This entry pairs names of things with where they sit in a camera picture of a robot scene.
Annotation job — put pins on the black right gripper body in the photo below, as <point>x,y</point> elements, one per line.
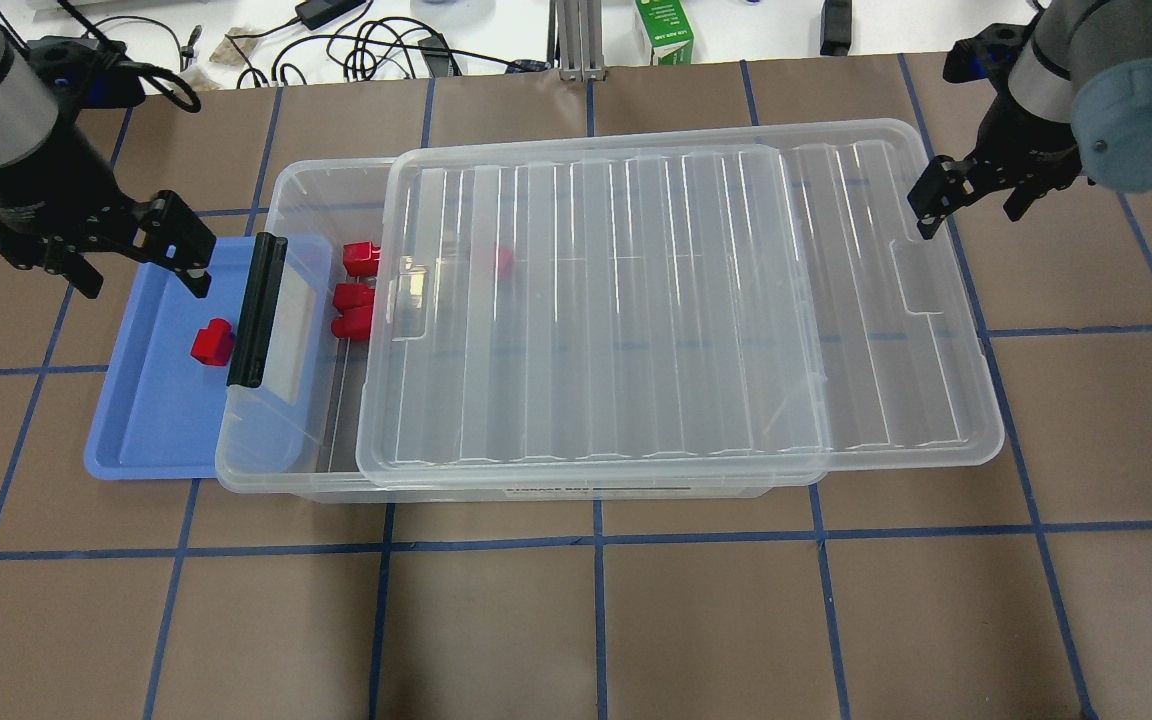
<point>1024,136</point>

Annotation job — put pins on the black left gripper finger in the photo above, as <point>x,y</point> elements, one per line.
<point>70,264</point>
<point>173,237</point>

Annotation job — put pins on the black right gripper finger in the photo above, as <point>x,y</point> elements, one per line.
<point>1031,188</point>
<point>944,187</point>

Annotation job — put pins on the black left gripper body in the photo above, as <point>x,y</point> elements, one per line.
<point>28,196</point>

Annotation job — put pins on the red block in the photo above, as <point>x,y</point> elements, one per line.
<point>349,296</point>
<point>354,324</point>
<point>503,263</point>
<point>214,344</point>
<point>361,259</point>

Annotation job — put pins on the clear plastic box lid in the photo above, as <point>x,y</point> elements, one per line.
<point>906,383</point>

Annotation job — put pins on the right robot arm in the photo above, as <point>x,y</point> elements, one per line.
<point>1073,99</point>

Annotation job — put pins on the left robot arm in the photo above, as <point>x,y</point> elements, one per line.
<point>44,88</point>

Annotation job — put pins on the clear plastic storage box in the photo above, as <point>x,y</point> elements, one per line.
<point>336,440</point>

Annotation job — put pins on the blue plastic tray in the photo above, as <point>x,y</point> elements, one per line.
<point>164,415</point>

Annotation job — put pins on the black power adapter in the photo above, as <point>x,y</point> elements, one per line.
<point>315,14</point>

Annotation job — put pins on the green white carton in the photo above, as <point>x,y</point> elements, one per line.
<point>666,31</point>

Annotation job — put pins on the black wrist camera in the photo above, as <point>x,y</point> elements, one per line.
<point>991,54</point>

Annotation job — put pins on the black box handle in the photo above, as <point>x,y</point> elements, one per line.
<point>258,310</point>

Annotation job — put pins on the aluminium frame post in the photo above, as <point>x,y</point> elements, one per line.
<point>575,40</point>

